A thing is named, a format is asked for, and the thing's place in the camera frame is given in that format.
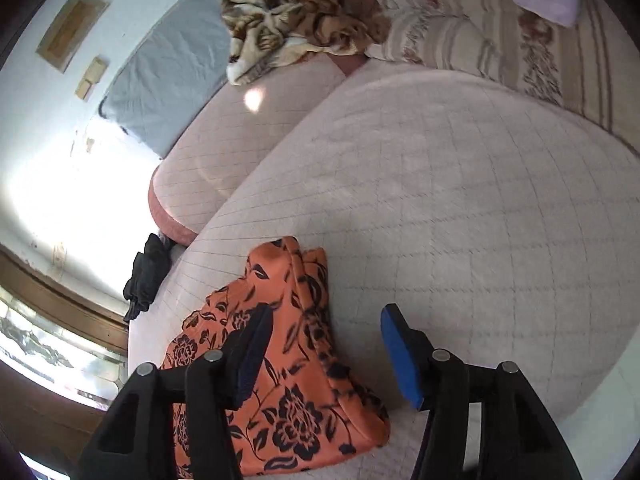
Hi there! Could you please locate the wall picture frame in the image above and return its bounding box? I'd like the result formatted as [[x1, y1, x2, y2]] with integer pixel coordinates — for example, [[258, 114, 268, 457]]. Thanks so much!
[[35, 0, 111, 73]]

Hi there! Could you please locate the grey pillow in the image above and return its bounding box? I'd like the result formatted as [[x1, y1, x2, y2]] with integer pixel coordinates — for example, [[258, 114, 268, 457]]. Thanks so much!
[[98, 0, 236, 158]]

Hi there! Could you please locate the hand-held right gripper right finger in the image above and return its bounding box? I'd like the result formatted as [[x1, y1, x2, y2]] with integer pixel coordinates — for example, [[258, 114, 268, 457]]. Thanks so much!
[[380, 303, 583, 480]]

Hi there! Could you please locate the brown patterned blanket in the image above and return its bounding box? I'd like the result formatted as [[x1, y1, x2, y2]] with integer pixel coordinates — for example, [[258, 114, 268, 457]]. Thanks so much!
[[221, 0, 391, 86]]

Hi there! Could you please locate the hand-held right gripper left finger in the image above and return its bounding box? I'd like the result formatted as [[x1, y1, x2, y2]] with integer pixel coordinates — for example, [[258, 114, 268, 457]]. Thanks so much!
[[70, 304, 275, 480]]

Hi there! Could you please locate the orange floral shirt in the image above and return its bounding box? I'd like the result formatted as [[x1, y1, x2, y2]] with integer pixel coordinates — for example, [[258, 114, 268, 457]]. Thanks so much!
[[160, 236, 391, 480]]

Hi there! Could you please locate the pink headboard cushion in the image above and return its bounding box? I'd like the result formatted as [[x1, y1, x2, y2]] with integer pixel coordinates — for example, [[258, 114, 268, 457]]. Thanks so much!
[[148, 55, 368, 247]]

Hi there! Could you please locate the striped floral quilt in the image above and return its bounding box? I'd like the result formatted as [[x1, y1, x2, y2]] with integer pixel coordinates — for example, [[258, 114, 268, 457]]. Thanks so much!
[[365, 0, 640, 153]]

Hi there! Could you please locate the quilted bed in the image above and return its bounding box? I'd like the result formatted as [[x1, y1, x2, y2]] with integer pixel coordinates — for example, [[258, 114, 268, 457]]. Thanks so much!
[[127, 57, 640, 480]]

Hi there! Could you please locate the wooden stained glass door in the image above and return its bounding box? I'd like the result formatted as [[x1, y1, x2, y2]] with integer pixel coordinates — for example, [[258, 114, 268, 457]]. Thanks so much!
[[0, 247, 131, 480]]

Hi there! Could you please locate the black clothes pile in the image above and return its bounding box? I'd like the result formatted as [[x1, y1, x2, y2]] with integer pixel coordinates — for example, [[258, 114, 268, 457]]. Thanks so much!
[[123, 233, 176, 322]]

